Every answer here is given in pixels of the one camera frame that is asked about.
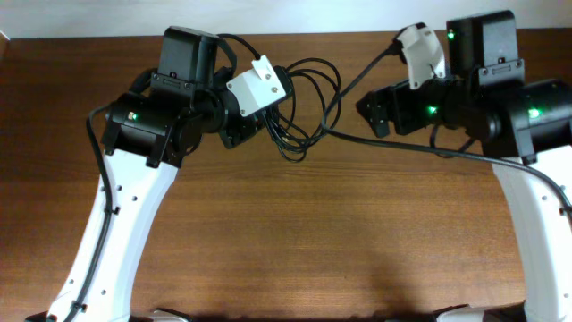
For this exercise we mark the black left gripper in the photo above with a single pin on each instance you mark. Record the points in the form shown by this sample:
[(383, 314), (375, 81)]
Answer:
[(250, 125)]

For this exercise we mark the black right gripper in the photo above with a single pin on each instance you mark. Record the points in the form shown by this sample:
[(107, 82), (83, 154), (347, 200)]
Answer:
[(381, 113)]

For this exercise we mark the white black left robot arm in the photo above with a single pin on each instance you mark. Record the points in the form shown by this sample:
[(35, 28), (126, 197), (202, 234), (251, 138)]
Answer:
[(149, 130)]

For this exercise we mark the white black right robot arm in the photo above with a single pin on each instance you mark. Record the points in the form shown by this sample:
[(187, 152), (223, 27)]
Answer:
[(477, 83)]

